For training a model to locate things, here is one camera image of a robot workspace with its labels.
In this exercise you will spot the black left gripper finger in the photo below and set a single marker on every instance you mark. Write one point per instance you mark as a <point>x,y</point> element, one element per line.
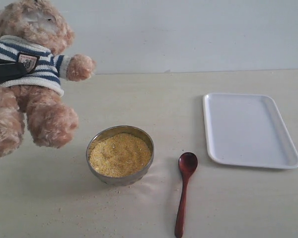
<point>11,70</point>

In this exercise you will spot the beige teddy bear striped shirt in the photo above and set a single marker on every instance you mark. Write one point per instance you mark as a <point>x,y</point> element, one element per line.
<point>34,33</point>

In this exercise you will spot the dark red wooden spoon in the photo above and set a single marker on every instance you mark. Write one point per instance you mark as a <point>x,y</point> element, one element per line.
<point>187,164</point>

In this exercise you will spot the yellow millet grain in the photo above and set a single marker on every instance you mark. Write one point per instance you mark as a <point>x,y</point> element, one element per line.
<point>120,155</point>

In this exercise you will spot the steel bowl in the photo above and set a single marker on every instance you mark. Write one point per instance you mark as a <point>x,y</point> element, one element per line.
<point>137,132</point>

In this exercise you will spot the white plastic tray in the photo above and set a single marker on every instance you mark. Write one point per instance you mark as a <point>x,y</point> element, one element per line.
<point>247,130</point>

